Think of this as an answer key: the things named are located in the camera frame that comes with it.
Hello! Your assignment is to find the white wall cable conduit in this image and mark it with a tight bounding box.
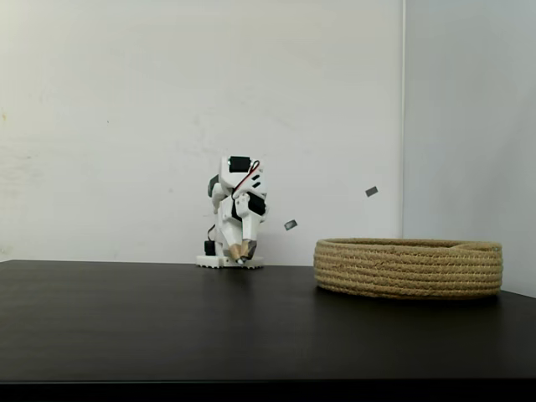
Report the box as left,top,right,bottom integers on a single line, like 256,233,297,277
400,0,408,240

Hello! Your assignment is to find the round woven rope tray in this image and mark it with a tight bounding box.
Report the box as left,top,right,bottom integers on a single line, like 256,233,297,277
313,237,503,301

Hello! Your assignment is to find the red and black arm cable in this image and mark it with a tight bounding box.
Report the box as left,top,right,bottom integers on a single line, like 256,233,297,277
231,160,261,199

